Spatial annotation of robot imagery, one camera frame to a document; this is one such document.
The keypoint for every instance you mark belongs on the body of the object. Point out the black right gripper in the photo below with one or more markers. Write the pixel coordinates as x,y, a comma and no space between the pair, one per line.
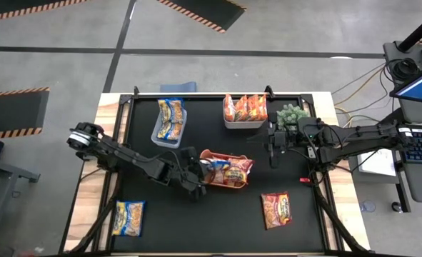
283,139

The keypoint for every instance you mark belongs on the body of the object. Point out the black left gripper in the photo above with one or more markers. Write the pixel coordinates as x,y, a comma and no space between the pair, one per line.
193,175

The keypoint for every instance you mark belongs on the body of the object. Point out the red roast beef ramen pack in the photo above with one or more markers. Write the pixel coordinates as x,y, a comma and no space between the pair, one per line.
237,175
216,176
276,210

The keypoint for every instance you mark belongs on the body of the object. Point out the blue soy sauce ramen pack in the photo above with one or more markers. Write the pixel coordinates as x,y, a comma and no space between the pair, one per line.
169,130
219,164
128,218
170,110

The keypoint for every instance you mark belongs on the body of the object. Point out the orange plastic bin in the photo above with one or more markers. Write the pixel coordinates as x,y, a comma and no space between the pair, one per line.
205,155

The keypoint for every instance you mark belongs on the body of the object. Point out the orange chicken ramen pack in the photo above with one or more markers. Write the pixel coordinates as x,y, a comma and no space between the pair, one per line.
252,107
241,109
263,107
229,109

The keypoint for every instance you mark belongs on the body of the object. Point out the translucent grey plastic bin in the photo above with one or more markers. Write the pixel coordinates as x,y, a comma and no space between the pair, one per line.
164,142

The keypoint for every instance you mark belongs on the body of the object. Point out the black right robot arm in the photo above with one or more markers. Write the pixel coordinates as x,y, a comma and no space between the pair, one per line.
360,141

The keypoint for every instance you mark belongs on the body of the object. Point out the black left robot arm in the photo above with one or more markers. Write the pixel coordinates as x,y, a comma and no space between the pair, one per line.
125,157

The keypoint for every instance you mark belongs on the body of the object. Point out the white plastic bin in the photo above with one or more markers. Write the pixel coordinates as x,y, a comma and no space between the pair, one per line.
244,125

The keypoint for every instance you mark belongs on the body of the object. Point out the green artificial potted plant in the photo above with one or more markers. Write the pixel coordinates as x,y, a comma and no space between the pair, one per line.
291,112

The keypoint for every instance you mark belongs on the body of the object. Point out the blue grey seat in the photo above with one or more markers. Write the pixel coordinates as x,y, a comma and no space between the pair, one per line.
178,87

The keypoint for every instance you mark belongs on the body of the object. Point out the clear round floor disc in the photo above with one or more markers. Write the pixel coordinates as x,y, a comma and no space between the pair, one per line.
367,207

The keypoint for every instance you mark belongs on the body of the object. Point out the black hazard-striped floor mat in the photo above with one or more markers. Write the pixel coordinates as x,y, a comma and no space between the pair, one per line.
10,110
210,10
3,7

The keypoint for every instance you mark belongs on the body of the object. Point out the black caster wheel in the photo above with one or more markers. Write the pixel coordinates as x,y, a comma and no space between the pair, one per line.
396,207

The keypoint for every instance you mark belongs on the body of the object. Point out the grey pole base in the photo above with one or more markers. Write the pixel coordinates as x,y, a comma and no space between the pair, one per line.
392,51

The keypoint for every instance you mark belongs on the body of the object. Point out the black pole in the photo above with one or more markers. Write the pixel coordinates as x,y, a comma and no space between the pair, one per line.
419,32

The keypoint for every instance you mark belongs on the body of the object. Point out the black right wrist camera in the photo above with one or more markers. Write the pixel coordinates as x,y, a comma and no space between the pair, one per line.
273,118

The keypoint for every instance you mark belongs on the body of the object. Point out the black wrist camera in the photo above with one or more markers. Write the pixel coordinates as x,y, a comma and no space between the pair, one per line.
273,118
189,154

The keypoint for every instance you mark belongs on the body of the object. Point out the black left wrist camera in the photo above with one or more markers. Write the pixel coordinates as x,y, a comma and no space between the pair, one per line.
189,154

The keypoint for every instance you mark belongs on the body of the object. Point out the grey metal bracket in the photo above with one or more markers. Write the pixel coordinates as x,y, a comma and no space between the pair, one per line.
311,152

